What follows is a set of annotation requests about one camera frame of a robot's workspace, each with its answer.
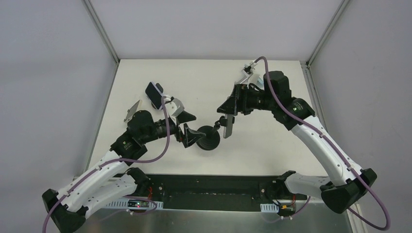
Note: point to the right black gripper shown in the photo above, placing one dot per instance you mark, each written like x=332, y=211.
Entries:
x=238, y=100

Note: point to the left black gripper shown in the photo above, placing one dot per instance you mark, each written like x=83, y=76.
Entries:
x=180, y=128

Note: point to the black phone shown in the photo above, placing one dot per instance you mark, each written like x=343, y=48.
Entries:
x=228, y=128

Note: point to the black gooseneck phone stand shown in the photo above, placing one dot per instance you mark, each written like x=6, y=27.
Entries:
x=211, y=139

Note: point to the light blue cased phone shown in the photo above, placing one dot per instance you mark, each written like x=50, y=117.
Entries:
x=258, y=81

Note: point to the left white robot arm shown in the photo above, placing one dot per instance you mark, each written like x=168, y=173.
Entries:
x=113, y=176

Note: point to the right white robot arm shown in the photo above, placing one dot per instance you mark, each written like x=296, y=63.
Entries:
x=345, y=181

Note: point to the silver metal phone stand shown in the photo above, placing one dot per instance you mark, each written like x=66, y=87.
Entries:
x=244, y=78

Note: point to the lilac cased phone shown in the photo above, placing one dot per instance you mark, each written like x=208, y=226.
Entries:
x=148, y=92

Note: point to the round wooden base stand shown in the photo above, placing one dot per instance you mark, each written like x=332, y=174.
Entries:
x=157, y=93

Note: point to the cream cased phone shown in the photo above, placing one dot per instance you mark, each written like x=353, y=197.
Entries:
x=132, y=110

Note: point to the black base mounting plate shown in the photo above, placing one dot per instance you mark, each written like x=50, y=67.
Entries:
x=215, y=193

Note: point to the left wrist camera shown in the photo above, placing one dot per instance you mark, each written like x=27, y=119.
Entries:
x=173, y=106

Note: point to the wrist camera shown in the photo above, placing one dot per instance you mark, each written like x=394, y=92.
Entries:
x=249, y=69
x=173, y=106

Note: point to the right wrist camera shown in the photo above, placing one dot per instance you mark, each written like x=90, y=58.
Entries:
x=249, y=69

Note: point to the left white cable duct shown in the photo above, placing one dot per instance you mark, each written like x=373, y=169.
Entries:
x=134, y=204

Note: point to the white cable duct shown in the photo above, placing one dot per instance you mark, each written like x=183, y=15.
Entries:
x=134, y=204
x=269, y=208

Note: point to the right white cable duct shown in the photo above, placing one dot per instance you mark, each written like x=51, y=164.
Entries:
x=269, y=208

